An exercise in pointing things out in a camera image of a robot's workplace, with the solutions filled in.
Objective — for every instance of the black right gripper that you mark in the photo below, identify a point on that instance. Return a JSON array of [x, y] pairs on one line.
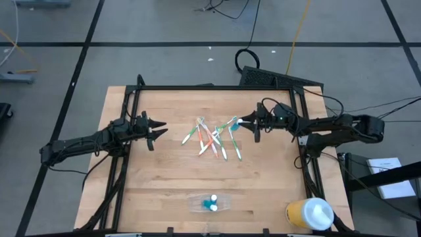
[[264, 121]]

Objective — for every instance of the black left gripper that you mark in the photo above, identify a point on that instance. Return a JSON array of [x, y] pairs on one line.
[[141, 128]]

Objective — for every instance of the blue mouthwash bottle white cap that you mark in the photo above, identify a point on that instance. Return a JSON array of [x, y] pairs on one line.
[[213, 197], [234, 127], [213, 208]]

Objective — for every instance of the green and white toothbrush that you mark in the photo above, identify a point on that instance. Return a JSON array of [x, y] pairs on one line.
[[237, 152], [227, 124], [224, 153], [189, 135]]

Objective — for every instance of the plastic-wrapped orange toothbrush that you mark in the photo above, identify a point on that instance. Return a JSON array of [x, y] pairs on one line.
[[210, 131]]

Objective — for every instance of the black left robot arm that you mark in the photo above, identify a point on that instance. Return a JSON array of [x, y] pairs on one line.
[[75, 145]]

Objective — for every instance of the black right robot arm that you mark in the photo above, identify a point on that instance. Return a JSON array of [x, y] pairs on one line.
[[329, 126]]

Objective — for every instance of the black perforated computer case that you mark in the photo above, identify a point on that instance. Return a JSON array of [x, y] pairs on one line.
[[263, 77]]

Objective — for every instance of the clear acrylic organizer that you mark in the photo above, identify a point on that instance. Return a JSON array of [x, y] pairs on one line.
[[195, 202]]

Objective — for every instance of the yellow wipes canister white lid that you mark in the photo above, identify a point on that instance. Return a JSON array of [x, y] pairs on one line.
[[312, 214]]

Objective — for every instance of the black cart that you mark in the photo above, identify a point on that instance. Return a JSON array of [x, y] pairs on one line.
[[358, 171]]

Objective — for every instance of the grey desk foot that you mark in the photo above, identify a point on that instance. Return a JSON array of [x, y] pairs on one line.
[[16, 78], [42, 3]]

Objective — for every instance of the black chair base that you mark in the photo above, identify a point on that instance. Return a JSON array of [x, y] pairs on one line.
[[4, 110]]

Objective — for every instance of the white booklet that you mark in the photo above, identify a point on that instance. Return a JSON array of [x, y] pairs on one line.
[[394, 192]]

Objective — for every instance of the black aluminium table frame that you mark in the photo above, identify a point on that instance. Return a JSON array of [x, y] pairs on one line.
[[210, 87]]

